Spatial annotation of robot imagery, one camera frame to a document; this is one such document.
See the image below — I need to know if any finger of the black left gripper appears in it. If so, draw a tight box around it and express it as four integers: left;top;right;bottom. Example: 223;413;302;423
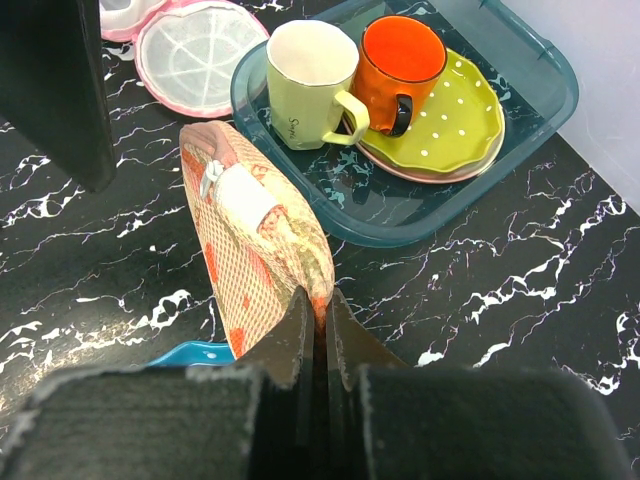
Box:
1;0;116;192

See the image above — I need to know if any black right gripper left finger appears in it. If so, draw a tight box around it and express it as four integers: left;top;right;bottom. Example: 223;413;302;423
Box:
235;287;315;390

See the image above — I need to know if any floral mesh laundry bag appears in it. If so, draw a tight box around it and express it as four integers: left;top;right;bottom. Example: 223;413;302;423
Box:
179;121;335;358

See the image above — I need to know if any blue dotted plate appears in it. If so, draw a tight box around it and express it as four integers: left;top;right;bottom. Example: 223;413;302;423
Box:
148;341;235;367

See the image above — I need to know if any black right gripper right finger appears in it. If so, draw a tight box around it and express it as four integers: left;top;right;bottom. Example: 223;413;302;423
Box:
326;288;408;392

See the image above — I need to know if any round pink mesh laundry bag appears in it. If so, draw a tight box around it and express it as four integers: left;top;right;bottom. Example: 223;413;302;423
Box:
99;0;269;119

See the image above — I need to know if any teal transparent plastic tray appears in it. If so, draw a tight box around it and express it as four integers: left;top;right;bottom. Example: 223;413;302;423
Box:
231;1;579;248

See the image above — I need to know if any pale yellow mug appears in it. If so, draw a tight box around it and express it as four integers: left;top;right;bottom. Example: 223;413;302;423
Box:
266;20;370;150

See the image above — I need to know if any pink plate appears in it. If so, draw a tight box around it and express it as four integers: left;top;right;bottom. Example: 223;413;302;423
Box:
355;113;505;184

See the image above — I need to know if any green dotted plate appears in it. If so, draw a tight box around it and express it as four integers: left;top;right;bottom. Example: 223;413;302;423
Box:
358;49;504;173

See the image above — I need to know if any orange mug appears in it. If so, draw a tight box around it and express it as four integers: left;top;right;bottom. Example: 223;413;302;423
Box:
351;15;448;137

